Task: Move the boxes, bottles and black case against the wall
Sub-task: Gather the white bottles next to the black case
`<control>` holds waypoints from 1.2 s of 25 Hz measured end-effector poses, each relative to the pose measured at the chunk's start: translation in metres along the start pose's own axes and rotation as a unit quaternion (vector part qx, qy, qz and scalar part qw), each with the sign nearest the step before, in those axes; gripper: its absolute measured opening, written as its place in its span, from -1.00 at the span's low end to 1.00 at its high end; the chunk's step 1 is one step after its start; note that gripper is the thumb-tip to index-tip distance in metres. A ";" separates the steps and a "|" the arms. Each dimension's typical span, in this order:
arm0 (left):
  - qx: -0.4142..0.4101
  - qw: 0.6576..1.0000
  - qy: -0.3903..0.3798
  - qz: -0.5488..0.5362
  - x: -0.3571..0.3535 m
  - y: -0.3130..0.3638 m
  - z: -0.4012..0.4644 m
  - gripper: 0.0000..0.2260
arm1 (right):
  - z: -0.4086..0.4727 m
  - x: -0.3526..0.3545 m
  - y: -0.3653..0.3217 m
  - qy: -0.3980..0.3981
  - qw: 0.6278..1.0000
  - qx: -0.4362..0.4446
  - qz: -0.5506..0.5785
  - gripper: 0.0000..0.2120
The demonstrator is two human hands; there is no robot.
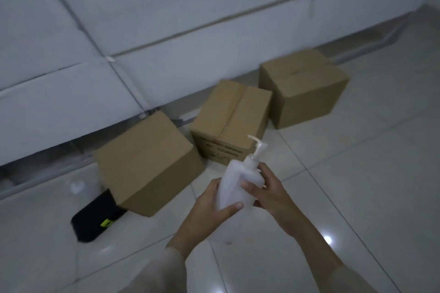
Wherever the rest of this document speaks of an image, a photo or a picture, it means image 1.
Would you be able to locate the black zip case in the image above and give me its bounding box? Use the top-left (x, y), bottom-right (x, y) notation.
top-left (71, 189), bottom-right (128, 244)

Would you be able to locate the person's left hand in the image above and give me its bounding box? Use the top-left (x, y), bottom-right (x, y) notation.
top-left (181, 178), bottom-right (245, 246)

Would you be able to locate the plain brown cardboard box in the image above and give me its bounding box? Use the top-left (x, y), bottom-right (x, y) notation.
top-left (258, 49), bottom-right (351, 130)

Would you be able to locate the person's right hand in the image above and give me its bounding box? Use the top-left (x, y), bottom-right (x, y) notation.
top-left (240, 161), bottom-right (304, 236)

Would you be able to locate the person's right forearm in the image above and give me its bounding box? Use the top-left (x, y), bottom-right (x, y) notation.
top-left (287, 213), bottom-right (379, 293)

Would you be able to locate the person's left forearm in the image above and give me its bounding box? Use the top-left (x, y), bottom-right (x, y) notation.
top-left (120, 224), bottom-right (204, 293)

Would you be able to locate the tall printed cardboard box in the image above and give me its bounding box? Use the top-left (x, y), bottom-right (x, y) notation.
top-left (93, 110), bottom-right (206, 218)

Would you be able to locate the taped printed cardboard box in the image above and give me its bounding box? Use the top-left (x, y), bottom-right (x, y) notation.
top-left (189, 79), bottom-right (274, 167)

